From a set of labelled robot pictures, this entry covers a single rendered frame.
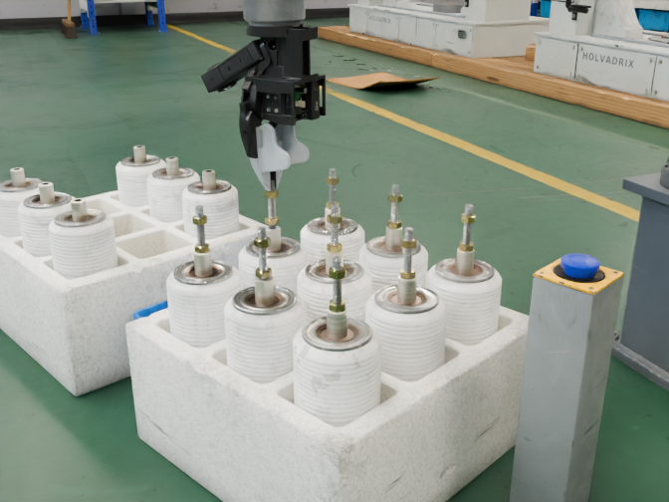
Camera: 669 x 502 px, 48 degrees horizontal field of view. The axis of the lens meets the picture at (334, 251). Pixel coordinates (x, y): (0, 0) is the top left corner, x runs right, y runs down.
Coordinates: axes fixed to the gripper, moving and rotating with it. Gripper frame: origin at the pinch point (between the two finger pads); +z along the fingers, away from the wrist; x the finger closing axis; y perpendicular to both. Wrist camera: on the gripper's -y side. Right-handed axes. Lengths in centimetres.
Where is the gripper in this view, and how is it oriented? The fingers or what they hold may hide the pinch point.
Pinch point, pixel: (267, 178)
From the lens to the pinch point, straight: 101.3
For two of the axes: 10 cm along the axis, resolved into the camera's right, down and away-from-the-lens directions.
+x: 5.4, -3.2, 7.8
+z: 0.0, 9.3, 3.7
